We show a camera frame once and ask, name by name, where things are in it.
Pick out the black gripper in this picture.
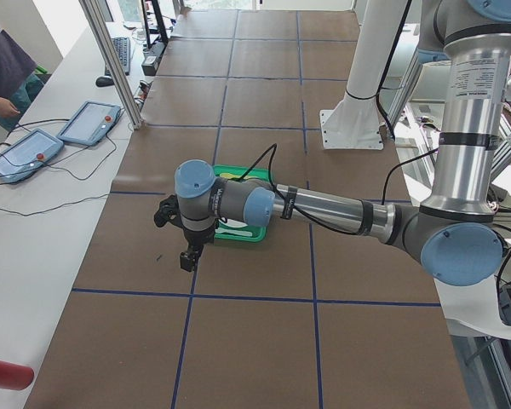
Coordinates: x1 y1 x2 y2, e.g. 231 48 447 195
180 227 215 272

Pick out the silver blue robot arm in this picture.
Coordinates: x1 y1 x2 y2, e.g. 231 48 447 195
154 1 511 286

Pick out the green plastic tray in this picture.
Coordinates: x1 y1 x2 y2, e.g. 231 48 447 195
214 164 267 243

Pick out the yellow plastic spoon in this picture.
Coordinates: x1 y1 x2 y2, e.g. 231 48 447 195
218 172 257 180

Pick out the blue teach pendant far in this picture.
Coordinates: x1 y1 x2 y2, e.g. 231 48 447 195
57 101 121 147

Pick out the blue teach pendant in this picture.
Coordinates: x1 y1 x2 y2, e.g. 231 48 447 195
57 101 121 147
0 130 64 183

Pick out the black computer mouse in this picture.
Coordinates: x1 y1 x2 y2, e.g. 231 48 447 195
95 76 114 88

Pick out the blue teach pendant near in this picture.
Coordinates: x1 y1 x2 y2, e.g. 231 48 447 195
0 130 64 183

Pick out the red cylinder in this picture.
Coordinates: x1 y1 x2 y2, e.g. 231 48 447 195
0 360 34 390

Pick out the black keyboard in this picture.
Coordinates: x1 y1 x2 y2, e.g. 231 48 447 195
112 37 131 76

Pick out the person in dark shirt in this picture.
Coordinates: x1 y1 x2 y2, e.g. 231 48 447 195
0 26 44 131

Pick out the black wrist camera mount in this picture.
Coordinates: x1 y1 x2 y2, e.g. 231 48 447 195
153 194 182 228

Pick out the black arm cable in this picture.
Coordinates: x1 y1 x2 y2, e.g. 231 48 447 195
238 142 367 235

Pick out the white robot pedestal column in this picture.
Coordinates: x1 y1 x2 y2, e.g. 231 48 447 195
319 1 422 150

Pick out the aluminium frame post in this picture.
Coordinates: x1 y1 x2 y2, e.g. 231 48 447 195
79 0 143 130

